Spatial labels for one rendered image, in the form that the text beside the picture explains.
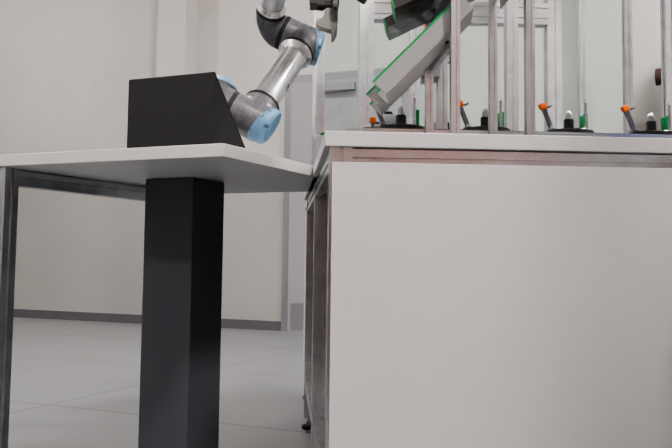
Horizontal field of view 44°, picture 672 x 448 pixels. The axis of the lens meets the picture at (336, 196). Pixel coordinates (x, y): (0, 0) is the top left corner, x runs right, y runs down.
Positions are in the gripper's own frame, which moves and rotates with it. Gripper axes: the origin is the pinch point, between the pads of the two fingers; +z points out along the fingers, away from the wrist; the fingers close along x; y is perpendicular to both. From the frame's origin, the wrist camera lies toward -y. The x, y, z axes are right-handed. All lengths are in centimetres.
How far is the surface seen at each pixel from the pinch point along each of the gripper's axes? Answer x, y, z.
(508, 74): -83, -72, -10
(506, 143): 70, -30, 39
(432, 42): 45, -20, 13
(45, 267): -596, 243, 75
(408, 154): 69, -10, 41
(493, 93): 15.6, -41.1, 17.9
